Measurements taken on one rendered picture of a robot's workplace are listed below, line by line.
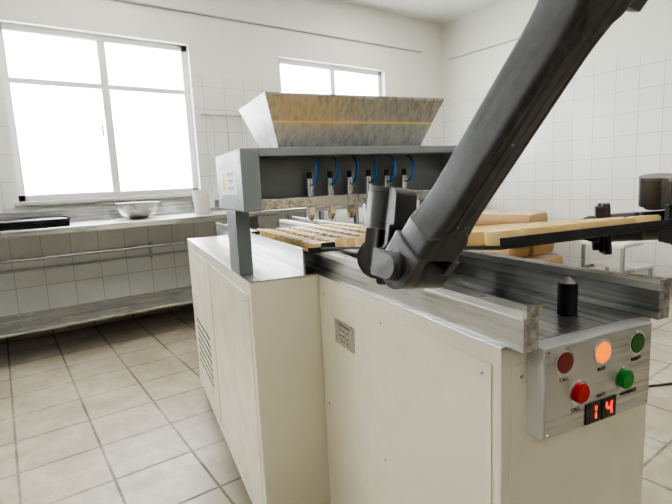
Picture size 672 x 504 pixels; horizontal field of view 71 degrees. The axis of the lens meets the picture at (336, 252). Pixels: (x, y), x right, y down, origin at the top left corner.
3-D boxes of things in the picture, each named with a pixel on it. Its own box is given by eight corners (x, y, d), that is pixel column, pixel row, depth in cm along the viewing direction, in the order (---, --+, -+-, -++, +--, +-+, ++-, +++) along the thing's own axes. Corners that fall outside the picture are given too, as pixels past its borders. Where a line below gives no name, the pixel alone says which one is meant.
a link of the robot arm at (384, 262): (392, 283, 56) (445, 282, 61) (404, 187, 55) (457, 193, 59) (341, 265, 66) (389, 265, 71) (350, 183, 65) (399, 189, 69)
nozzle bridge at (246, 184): (223, 264, 151) (214, 157, 146) (413, 243, 180) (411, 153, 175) (248, 282, 121) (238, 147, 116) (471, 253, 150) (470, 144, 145)
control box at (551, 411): (524, 431, 71) (525, 342, 69) (629, 395, 80) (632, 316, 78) (544, 442, 68) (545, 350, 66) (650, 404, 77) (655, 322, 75)
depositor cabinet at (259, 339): (200, 396, 249) (186, 238, 237) (326, 368, 278) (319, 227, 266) (269, 572, 133) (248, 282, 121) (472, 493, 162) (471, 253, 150)
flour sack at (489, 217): (464, 226, 498) (464, 212, 496) (485, 222, 526) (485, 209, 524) (530, 229, 445) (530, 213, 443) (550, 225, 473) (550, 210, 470)
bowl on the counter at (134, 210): (120, 220, 345) (118, 203, 343) (111, 219, 372) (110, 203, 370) (166, 217, 364) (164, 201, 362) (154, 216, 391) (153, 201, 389)
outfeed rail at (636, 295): (279, 230, 257) (279, 218, 256) (285, 230, 258) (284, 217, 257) (661, 321, 75) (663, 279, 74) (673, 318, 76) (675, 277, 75)
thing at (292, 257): (216, 236, 243) (215, 222, 242) (218, 236, 243) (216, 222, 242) (303, 275, 127) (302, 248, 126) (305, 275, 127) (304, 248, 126)
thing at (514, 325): (226, 235, 245) (225, 222, 244) (232, 234, 246) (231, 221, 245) (526, 355, 64) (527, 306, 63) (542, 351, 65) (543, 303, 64)
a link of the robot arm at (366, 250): (352, 276, 64) (393, 283, 63) (358, 226, 64) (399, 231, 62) (366, 270, 71) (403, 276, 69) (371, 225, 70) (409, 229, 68)
